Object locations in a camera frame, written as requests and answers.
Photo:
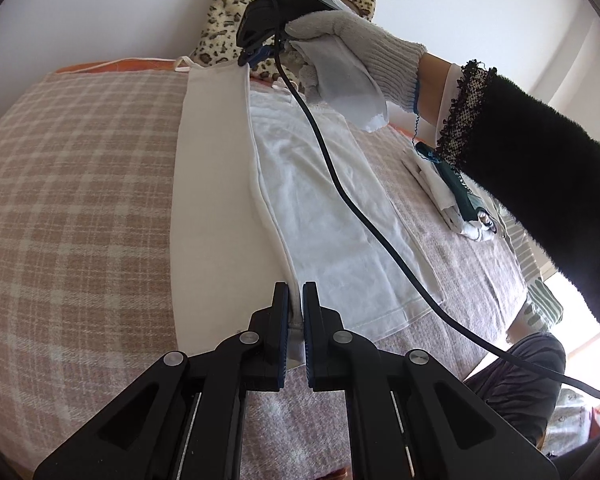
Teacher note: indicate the green striped pillow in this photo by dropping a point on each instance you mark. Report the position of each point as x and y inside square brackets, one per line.
[541, 309]

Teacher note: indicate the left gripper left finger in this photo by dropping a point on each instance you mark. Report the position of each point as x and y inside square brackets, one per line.
[183, 417]

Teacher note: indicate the pink plaid bed blanket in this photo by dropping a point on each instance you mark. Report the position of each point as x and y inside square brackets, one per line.
[86, 178]

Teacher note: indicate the folded white and green clothes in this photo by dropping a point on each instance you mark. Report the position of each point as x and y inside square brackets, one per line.
[463, 211]

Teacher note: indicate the right hand grey glove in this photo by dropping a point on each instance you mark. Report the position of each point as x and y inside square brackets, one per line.
[354, 66]

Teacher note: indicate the white trousers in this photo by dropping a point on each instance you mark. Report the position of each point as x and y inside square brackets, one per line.
[264, 193]

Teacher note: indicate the orange bed sheet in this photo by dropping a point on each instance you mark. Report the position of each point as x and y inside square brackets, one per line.
[119, 66]

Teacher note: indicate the right forearm black sleeve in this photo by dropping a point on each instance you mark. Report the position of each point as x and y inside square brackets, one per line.
[543, 167]

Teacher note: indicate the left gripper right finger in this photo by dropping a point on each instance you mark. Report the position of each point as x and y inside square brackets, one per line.
[408, 416]

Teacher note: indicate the dark grey trouser leg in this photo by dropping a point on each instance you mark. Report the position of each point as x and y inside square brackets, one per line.
[525, 400]

